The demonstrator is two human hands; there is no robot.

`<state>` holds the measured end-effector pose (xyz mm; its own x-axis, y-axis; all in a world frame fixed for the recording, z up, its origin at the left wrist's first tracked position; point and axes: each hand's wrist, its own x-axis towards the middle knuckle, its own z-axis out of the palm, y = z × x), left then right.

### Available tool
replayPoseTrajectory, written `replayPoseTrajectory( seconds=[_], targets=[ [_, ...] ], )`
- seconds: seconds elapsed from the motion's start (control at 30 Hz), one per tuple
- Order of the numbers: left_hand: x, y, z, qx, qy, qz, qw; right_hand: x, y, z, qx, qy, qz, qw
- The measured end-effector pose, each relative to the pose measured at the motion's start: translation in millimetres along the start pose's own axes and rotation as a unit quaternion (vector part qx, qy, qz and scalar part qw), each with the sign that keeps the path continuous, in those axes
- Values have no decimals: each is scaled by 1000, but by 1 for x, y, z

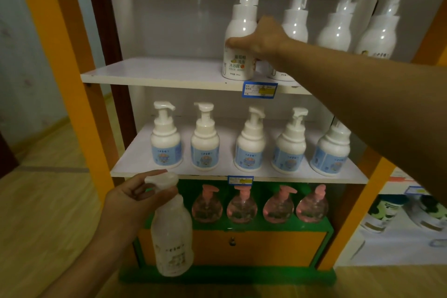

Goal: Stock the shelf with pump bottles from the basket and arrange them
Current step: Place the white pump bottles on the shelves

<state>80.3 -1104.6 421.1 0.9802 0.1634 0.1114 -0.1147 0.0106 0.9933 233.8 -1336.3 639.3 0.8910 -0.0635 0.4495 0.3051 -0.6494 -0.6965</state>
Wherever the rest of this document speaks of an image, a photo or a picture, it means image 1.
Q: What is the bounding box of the person's left hand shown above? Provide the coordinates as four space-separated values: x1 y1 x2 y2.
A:
95 169 179 250

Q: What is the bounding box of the person's right hand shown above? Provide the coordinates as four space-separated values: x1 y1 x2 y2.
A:
225 15 293 68

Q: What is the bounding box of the tall white pump bottle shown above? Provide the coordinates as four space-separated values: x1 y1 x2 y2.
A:
145 172 195 278
316 0 371 52
267 0 319 82
222 0 269 81
354 0 409 60

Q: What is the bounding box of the clear pink pump bottle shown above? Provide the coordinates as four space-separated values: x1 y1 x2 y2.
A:
226 185 258 224
296 183 329 224
262 185 298 224
191 184 224 224

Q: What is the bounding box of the white blue label pump bottle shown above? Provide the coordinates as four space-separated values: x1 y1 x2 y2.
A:
310 119 352 177
271 107 309 175
150 100 183 169
233 105 267 173
190 102 221 171

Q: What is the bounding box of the orange framed white shelf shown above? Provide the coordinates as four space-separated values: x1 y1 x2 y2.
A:
10 0 447 286

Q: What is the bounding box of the person's right forearm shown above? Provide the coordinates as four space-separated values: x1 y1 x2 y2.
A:
276 39 447 204

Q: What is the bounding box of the person's left forearm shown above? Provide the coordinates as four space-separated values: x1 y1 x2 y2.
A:
38 231 140 298

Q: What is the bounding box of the dark brown wooden door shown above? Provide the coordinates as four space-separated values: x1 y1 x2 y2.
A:
0 132 20 180

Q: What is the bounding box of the green orange base cabinet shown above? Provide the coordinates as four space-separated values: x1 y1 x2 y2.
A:
118 179 338 286

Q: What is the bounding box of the white red product box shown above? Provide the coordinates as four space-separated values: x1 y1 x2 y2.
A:
387 174 414 184

